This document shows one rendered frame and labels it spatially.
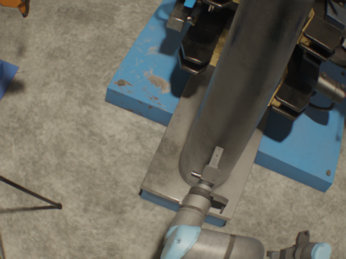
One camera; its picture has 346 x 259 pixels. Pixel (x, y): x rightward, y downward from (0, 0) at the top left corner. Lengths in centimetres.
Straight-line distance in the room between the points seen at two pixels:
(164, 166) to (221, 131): 49
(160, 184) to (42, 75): 88
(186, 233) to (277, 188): 147
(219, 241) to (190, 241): 7
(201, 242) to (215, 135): 84
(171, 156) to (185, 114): 21
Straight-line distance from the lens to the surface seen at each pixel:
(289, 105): 227
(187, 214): 173
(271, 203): 264
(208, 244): 125
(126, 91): 261
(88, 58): 286
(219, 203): 179
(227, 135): 200
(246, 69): 169
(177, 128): 251
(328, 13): 206
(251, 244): 129
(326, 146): 277
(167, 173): 241
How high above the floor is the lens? 231
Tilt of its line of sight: 60 degrees down
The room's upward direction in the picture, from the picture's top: 20 degrees clockwise
